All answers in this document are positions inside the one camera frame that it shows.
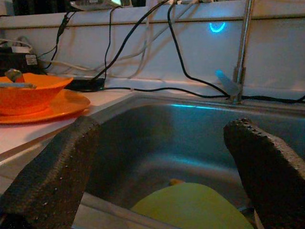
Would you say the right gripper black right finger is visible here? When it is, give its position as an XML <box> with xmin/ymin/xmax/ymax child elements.
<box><xmin>223</xmin><ymin>118</ymin><xmax>305</xmax><ymax>229</ymax></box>

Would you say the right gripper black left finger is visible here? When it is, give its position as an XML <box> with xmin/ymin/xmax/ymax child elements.
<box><xmin>0</xmin><ymin>116</ymin><xmax>100</xmax><ymax>229</ymax></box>

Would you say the orange plastic bowl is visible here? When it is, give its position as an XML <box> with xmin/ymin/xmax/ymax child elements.
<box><xmin>0</xmin><ymin>73</ymin><xmax>74</xmax><ymax>116</ymax></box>

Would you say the silver metal spoon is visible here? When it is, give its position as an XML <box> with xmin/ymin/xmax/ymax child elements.
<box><xmin>0</xmin><ymin>82</ymin><xmax>37</xmax><ymax>89</ymax></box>
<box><xmin>4</xmin><ymin>68</ymin><xmax>24</xmax><ymax>83</ymax></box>

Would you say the orange plastic plate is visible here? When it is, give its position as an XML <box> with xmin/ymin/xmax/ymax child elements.
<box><xmin>0</xmin><ymin>89</ymin><xmax>91</xmax><ymax>125</ymax></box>

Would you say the green plastic plate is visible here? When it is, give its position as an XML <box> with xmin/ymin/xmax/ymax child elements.
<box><xmin>130</xmin><ymin>182</ymin><xmax>254</xmax><ymax>229</ymax></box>

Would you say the small orange food scrap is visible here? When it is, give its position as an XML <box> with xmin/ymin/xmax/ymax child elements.
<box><xmin>169</xmin><ymin>178</ymin><xmax>186</xmax><ymax>187</ymax></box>

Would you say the stainless steel sink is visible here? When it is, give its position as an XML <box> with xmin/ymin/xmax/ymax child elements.
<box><xmin>0</xmin><ymin>92</ymin><xmax>305</xmax><ymax>229</ymax></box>

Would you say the black charger box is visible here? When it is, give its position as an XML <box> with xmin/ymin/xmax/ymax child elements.
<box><xmin>0</xmin><ymin>46</ymin><xmax>46</xmax><ymax>74</ymax></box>

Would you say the metal sink faucet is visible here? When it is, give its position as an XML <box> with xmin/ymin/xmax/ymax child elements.
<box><xmin>215</xmin><ymin>0</ymin><xmax>254</xmax><ymax>104</ymax></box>

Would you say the long black cable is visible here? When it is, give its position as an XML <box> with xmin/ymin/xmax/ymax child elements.
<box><xmin>101</xmin><ymin>86</ymin><xmax>305</xmax><ymax>104</ymax></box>

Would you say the thin black cable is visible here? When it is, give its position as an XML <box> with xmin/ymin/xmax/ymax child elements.
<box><xmin>38</xmin><ymin>10</ymin><xmax>77</xmax><ymax>70</ymax></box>
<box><xmin>104</xmin><ymin>8</ymin><xmax>114</xmax><ymax>79</ymax></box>

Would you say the thick black cable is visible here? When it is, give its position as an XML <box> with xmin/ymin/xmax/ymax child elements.
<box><xmin>92</xmin><ymin>0</ymin><xmax>167</xmax><ymax>81</ymax></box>

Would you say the white cable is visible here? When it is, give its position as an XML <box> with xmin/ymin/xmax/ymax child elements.
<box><xmin>45</xmin><ymin>0</ymin><xmax>203</xmax><ymax>79</ymax></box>

